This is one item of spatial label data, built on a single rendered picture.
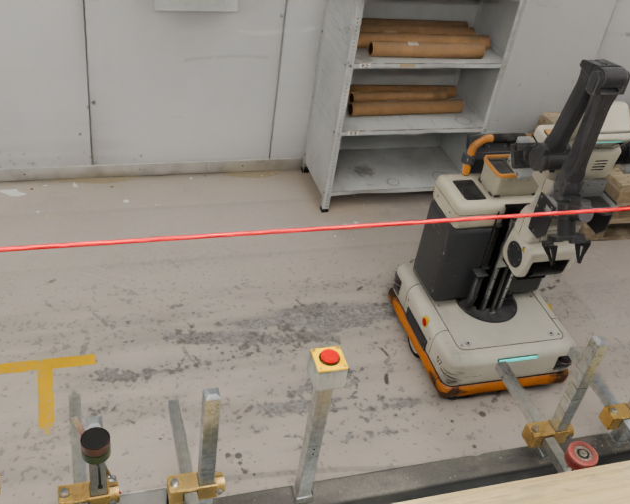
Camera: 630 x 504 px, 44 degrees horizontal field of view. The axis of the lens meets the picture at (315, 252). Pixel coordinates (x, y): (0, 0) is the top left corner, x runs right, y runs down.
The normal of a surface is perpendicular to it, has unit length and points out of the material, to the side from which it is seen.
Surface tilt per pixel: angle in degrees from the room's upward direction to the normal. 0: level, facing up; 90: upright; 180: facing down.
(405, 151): 0
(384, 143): 90
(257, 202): 0
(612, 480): 0
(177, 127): 90
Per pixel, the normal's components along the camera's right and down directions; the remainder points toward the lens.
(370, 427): 0.13, -0.78
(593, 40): 0.27, 0.62
